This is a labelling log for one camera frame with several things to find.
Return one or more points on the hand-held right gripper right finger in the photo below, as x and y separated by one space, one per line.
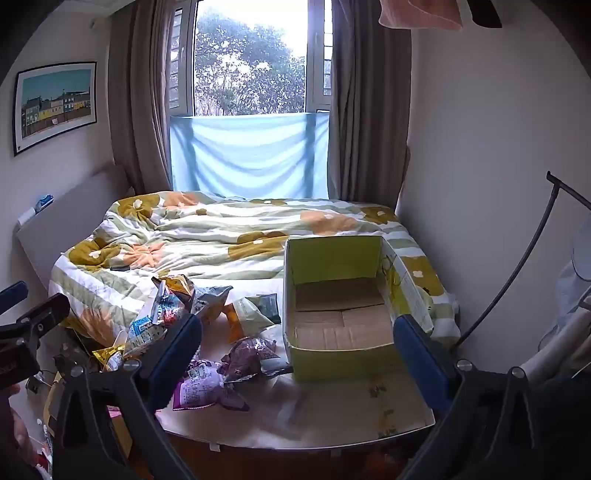
422 364

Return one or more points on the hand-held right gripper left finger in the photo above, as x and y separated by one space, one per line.
178 353

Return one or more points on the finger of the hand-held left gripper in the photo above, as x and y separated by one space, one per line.
44 314
13 293

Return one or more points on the light purple snack packet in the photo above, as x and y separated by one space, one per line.
203 387

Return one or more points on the gold snack packet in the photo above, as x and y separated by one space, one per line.
108 357

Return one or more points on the green cardboard box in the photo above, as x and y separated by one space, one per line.
341 364

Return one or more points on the blue white snack packet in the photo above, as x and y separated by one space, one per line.
145 334

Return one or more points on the blue pink snack packet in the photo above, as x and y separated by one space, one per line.
164 309

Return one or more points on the grey yellow snack packet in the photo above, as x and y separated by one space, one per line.
210 300

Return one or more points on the orange snack packet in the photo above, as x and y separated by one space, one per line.
178 286

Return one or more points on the dark purple snack packet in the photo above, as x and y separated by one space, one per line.
254 356

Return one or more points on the pale green snack packet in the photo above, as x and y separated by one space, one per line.
249 318

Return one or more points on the small black item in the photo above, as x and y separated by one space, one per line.
120 267

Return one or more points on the beige headboard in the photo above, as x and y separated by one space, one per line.
69 221

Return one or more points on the small blue white packet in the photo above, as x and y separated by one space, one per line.
45 202

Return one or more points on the dark green snack packet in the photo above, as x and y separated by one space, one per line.
269 308

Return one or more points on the floral blanket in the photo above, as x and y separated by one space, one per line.
207 235

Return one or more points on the light blue clothing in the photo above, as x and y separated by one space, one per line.
572 295

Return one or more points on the light blue cloth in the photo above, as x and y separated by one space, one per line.
249 152

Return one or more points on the brown curtain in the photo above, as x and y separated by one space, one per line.
369 115
138 92

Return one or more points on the window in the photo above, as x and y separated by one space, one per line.
249 60

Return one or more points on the pink cloth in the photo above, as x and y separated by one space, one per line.
420 14

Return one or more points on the framed wall poster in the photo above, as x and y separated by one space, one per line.
55 106

